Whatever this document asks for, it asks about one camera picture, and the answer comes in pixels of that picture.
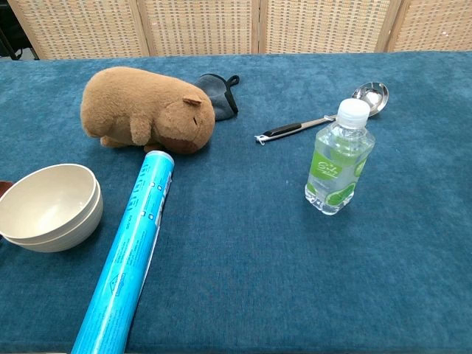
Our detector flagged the blue table mat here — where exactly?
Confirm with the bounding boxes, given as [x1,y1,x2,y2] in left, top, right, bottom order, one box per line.
[0,51,472,354]

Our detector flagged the wicker folding screen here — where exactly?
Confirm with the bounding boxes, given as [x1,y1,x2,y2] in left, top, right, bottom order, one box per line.
[7,0,472,60]

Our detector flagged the steel ladle black handle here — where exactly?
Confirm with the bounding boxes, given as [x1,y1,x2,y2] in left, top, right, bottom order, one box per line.
[254,81,390,145]

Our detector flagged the brown capybara plush toy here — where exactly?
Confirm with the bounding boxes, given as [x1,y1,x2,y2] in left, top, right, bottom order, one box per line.
[80,66,216,155]

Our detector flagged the white bowl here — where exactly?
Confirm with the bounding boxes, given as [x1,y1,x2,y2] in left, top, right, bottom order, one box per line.
[0,163,99,237]
[1,179,104,254]

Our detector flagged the blue cling film tube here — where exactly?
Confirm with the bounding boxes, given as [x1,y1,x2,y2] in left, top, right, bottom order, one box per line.
[70,148,175,354]

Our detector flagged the clear bottle green label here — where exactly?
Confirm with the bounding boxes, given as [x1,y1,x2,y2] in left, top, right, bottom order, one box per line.
[304,97,376,217]

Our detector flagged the grey oven mitt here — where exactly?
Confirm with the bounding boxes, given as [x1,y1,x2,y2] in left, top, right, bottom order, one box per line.
[194,73,240,122]

